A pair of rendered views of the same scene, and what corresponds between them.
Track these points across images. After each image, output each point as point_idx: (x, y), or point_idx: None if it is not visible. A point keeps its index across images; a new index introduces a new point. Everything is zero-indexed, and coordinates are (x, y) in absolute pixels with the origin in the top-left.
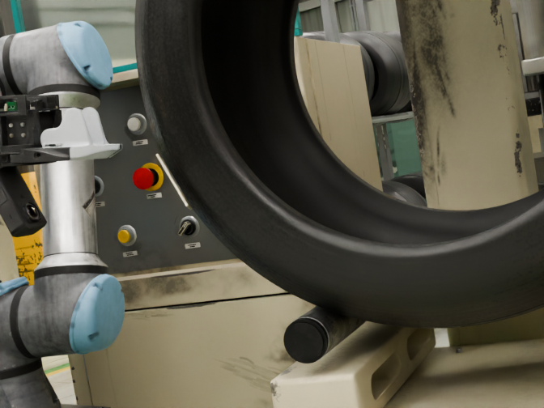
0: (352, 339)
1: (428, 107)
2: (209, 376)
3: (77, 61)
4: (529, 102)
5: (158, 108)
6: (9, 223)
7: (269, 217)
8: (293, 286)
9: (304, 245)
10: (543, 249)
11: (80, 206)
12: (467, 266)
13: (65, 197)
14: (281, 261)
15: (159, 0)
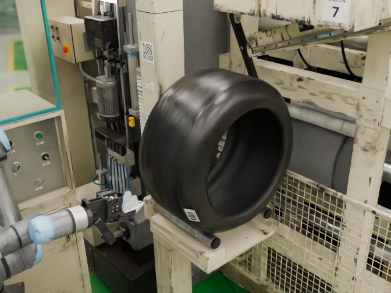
0: (187, 232)
1: None
2: None
3: (6, 145)
4: (117, 117)
5: (193, 197)
6: (110, 241)
7: (218, 217)
8: (213, 231)
9: (224, 221)
10: (264, 205)
11: (18, 208)
12: (252, 214)
13: (13, 207)
14: (217, 227)
15: (199, 167)
